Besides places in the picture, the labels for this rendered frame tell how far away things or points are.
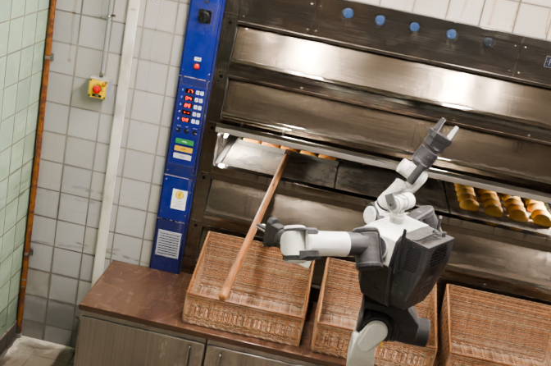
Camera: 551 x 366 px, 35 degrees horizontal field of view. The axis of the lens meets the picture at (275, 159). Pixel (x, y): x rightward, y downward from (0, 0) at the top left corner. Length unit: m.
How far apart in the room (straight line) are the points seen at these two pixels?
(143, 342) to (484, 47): 2.07
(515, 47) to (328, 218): 1.20
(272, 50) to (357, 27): 0.41
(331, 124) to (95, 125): 1.17
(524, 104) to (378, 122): 0.68
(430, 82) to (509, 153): 0.51
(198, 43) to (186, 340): 1.38
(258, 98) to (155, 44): 0.56
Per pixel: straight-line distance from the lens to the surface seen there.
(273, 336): 4.01
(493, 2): 4.06
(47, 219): 4.61
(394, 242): 3.23
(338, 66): 4.08
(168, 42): 4.18
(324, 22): 4.06
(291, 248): 3.05
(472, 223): 4.30
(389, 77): 4.08
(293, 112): 4.14
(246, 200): 4.30
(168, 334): 4.05
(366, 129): 4.13
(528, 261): 4.41
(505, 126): 4.17
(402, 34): 4.06
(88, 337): 4.16
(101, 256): 4.57
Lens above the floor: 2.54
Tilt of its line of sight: 17 degrees down
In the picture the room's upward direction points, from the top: 11 degrees clockwise
